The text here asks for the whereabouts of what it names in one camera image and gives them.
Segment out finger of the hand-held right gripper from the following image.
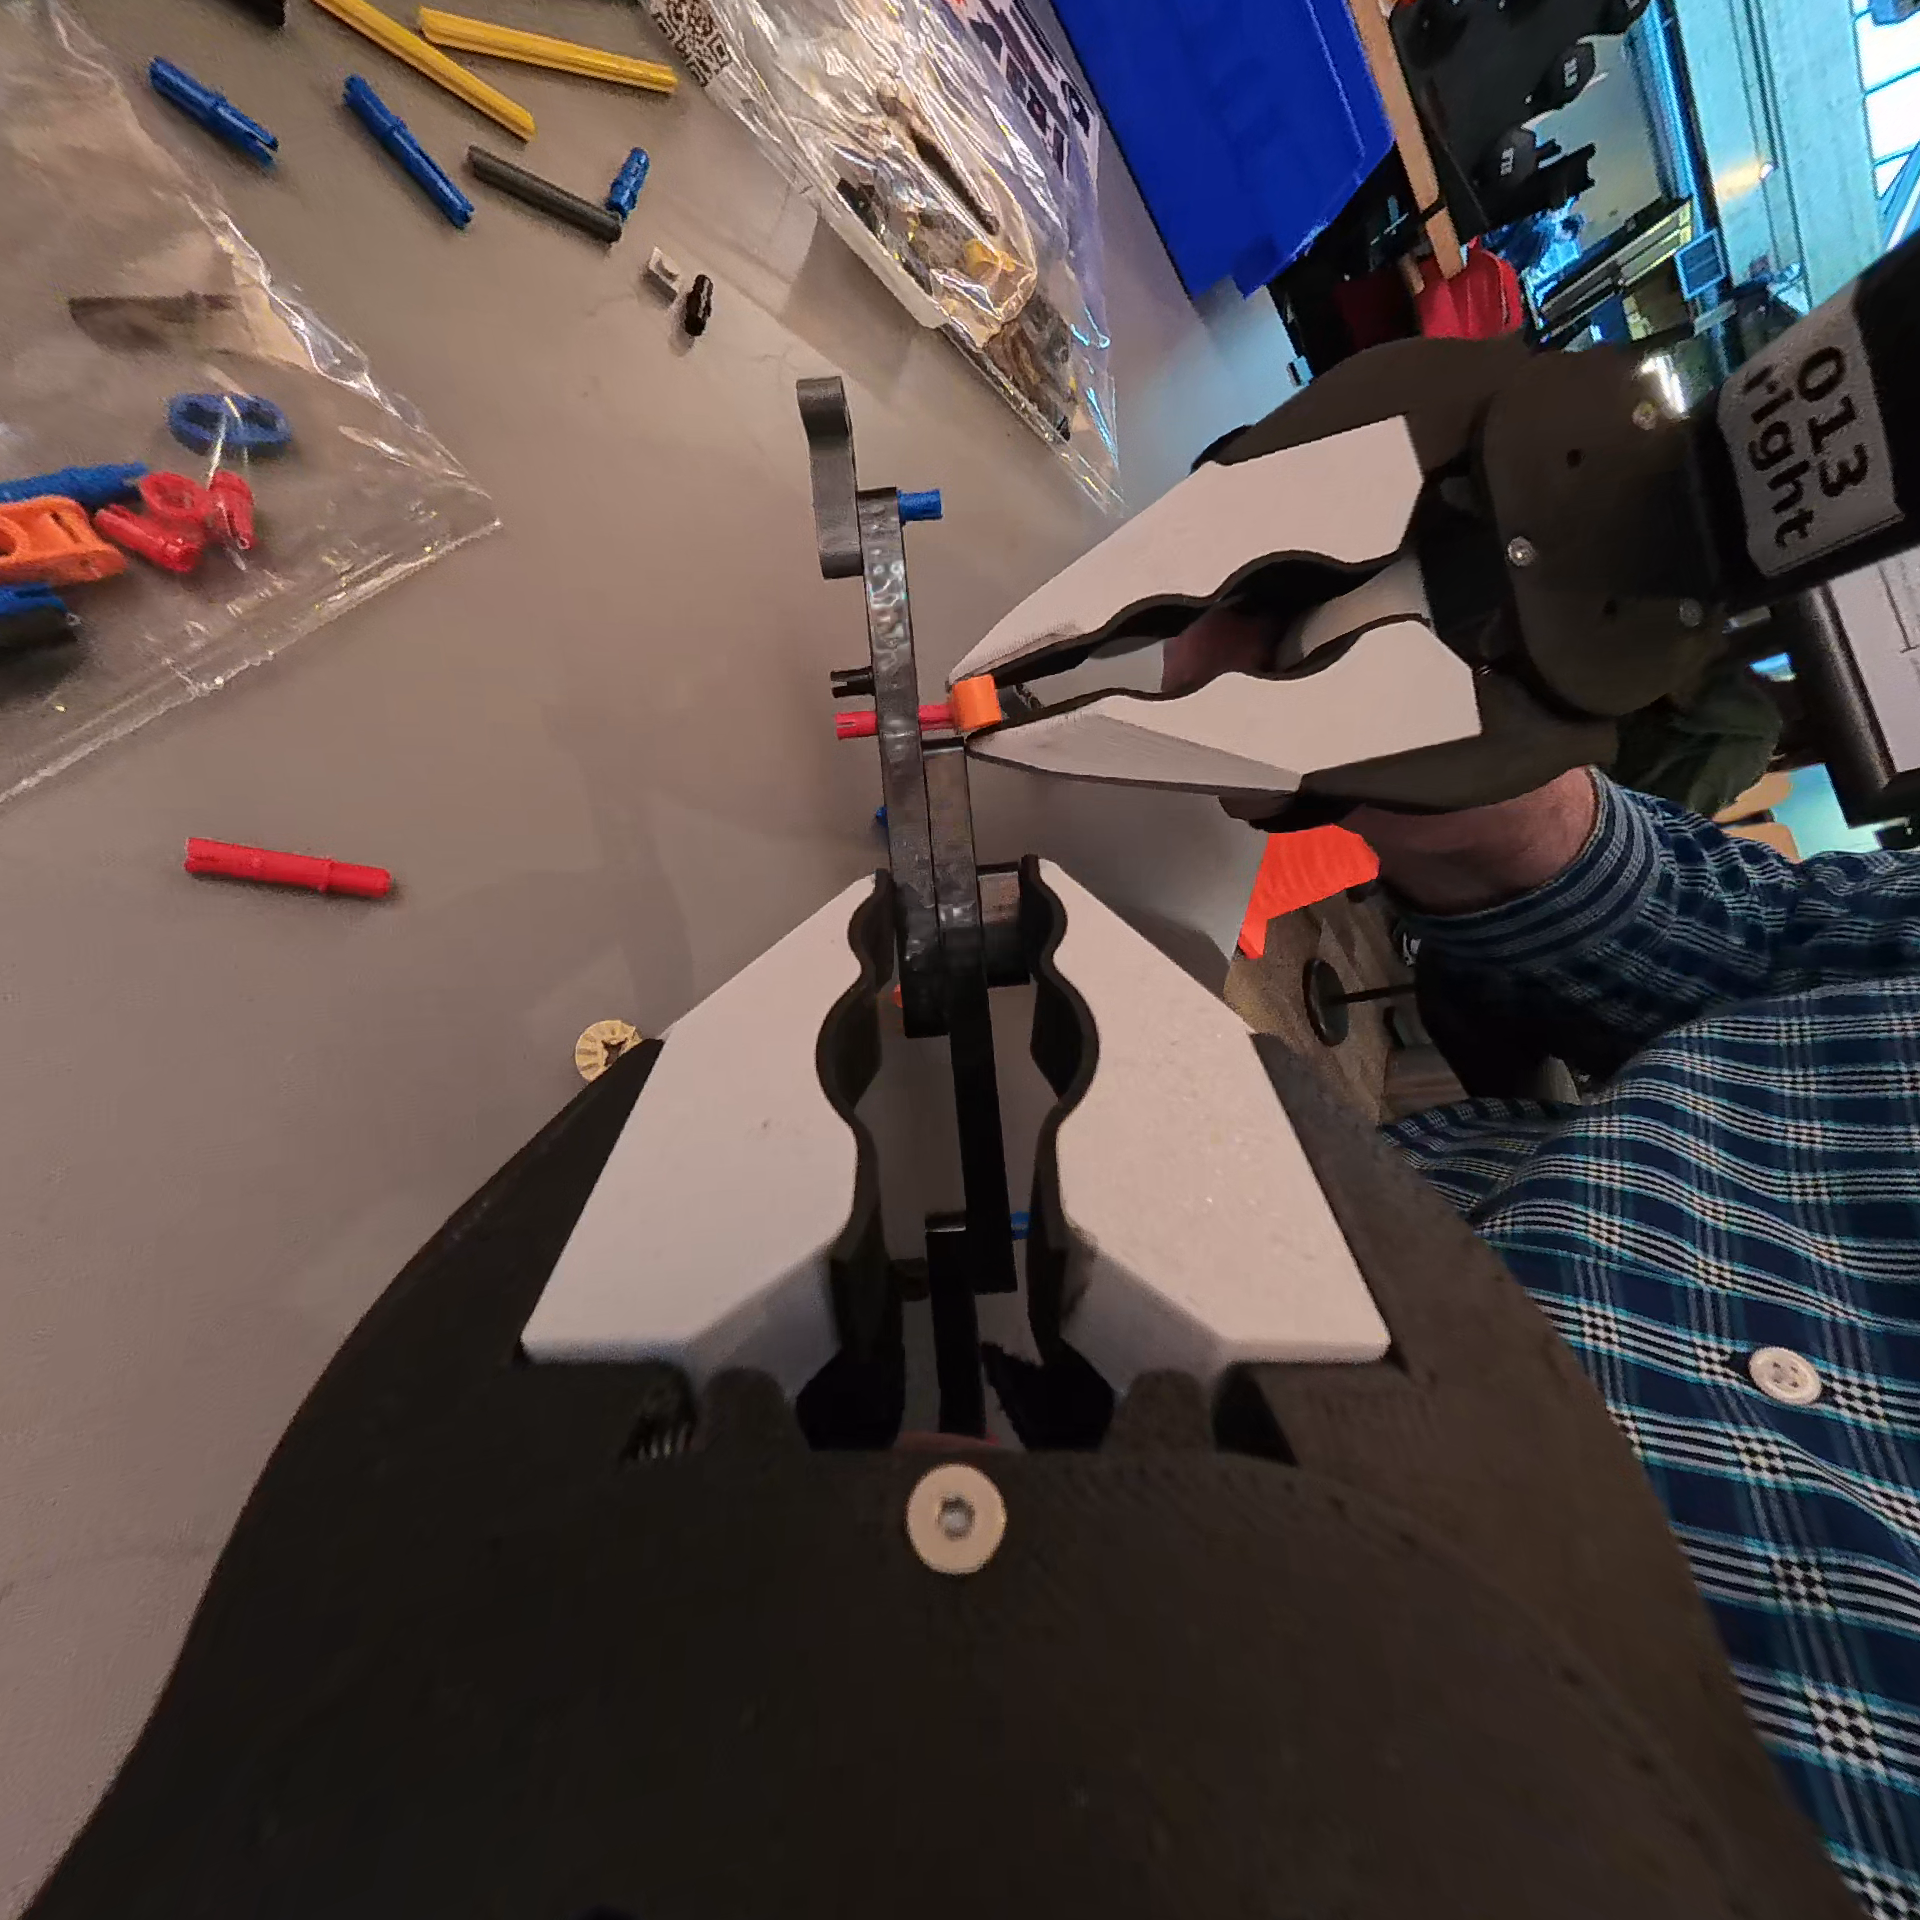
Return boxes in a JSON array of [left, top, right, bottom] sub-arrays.
[[949, 415, 1431, 694], [964, 599, 1490, 799]]

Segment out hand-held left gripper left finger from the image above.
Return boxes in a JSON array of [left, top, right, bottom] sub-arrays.
[[516, 870, 903, 1448]]

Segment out person's right hand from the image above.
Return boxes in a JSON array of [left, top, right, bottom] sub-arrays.
[[1160, 608, 1606, 912]]

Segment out black lego technic assembly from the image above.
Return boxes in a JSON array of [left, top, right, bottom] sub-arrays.
[[794, 374, 1052, 1441]]

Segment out long yellow lego axle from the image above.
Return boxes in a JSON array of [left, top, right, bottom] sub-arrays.
[[420, 7, 680, 95]]

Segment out dark grey lego axle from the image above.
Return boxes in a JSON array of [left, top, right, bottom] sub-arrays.
[[469, 144, 624, 243]]

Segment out clear bag small lego parts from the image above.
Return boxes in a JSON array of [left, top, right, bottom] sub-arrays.
[[0, 0, 505, 807]]

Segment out wooden post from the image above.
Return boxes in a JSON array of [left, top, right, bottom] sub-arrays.
[[1350, 0, 1464, 278]]

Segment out person's right forearm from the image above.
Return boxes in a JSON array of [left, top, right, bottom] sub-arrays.
[[1386, 773, 1920, 1112]]

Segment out blue plastic storage bin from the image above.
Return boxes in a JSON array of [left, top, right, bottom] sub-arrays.
[[1048, 0, 1396, 299]]

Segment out dark green cloth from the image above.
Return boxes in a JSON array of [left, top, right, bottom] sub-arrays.
[[1610, 667, 1785, 797]]

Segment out person's torso plaid shirt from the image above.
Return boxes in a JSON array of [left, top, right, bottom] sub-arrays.
[[1380, 975, 1920, 1920]]

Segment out black dumbbell rack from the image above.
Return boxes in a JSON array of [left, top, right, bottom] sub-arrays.
[[1386, 0, 1653, 249]]

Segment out large clear bag lego parts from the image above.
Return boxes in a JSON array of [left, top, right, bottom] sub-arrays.
[[809, 46, 1127, 519]]

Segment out red lego pin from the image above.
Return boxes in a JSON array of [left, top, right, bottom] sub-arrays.
[[183, 835, 396, 903]]

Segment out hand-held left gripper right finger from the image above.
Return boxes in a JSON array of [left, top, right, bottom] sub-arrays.
[[1024, 855, 1393, 1448]]

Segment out orange plastic object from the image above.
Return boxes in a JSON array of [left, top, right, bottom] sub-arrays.
[[1237, 825, 1382, 962]]

